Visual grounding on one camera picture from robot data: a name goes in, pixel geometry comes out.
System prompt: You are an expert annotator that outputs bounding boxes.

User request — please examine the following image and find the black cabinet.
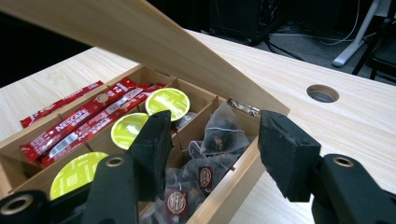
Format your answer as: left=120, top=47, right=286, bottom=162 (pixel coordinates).
left=209, top=0, right=283, bottom=47

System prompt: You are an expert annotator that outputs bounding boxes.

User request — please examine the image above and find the wooden box with window lid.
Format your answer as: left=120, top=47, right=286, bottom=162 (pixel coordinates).
left=0, top=0, right=291, bottom=224

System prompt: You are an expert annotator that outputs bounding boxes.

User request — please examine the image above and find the green foil coffee capsule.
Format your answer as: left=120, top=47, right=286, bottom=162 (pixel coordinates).
left=110, top=112, right=150, bottom=151
left=49, top=151, right=110, bottom=201
left=144, top=87, right=191, bottom=122

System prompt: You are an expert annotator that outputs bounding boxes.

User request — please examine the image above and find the pile of clear tea bags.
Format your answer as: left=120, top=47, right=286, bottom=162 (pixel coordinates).
left=141, top=101, right=254, bottom=224

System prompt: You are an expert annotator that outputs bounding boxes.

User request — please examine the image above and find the black floor cable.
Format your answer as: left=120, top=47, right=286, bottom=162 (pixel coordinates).
left=264, top=36, right=306, bottom=63

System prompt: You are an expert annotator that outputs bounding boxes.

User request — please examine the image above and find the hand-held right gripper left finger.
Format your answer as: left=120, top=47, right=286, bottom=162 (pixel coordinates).
left=127, top=109, right=175, bottom=203

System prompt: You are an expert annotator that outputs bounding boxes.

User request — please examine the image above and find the black folding chair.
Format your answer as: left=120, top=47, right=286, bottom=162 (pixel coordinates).
left=351, top=17, right=396, bottom=86

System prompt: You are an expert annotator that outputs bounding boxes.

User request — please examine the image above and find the red coffee stick packet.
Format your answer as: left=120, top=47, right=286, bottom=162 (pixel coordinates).
left=39, top=82, right=166, bottom=168
left=20, top=79, right=105, bottom=130
left=20, top=77, right=138, bottom=163

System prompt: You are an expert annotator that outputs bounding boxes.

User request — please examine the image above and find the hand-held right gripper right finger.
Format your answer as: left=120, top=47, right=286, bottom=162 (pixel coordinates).
left=257, top=109, right=322, bottom=203

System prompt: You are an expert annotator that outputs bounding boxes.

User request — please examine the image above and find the white floor cable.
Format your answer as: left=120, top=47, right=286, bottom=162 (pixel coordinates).
left=274, top=0, right=363, bottom=47

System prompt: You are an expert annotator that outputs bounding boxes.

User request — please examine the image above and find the white desk frame leg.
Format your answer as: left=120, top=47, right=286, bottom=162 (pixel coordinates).
left=332, top=0, right=389, bottom=68

